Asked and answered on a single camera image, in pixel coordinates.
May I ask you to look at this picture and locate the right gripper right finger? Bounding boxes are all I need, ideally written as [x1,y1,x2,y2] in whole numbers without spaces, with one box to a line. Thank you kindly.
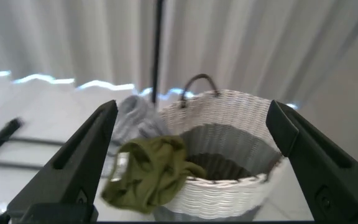
[265,99,358,222]

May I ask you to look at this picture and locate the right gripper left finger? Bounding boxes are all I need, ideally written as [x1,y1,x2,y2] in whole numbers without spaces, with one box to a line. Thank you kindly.
[6,99,119,222]

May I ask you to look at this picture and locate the green garment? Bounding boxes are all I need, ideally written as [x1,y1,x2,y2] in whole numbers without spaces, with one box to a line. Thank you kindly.
[101,136,207,215]

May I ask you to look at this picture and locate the white laundry basket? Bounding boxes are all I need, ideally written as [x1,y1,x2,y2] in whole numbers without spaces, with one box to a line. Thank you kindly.
[152,73,287,222]

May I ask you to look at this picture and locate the black clothes rack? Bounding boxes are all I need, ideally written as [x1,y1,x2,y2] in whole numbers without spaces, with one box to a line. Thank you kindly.
[0,0,165,170]

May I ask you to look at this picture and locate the pale grey shorts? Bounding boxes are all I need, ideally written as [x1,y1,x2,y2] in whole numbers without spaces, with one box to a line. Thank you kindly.
[108,95,173,156]

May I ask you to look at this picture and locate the white curtain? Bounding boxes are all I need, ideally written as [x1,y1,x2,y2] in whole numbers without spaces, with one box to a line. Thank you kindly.
[0,0,358,108]

